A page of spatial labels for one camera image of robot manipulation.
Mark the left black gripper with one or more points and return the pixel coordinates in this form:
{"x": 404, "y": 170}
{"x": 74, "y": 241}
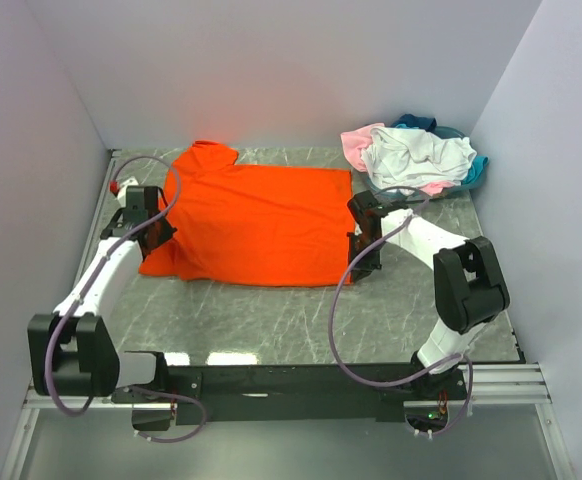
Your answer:
{"x": 166, "y": 233}

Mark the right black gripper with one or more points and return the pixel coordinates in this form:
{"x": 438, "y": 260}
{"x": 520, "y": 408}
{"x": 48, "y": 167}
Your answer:
{"x": 364, "y": 267}

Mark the orange t shirt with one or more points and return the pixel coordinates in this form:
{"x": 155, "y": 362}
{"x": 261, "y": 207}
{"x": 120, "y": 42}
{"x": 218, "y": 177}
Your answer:
{"x": 253, "y": 225}

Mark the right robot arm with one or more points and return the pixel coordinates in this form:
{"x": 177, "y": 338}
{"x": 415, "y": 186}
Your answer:
{"x": 469, "y": 287}

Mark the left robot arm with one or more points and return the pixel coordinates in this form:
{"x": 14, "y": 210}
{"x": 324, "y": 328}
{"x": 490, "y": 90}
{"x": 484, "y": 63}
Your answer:
{"x": 71, "y": 345}

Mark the pink t shirt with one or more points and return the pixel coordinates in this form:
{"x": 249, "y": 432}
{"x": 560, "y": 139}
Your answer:
{"x": 353, "y": 142}

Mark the teal plastic basket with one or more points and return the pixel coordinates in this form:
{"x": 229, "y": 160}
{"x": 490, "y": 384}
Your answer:
{"x": 412, "y": 194}

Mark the dark blue t shirt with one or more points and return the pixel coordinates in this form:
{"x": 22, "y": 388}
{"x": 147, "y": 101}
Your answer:
{"x": 411, "y": 121}

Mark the teal t shirt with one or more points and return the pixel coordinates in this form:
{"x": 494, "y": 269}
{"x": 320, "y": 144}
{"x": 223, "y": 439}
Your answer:
{"x": 476, "y": 173}

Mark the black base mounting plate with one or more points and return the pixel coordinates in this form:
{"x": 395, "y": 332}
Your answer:
{"x": 228, "y": 393}

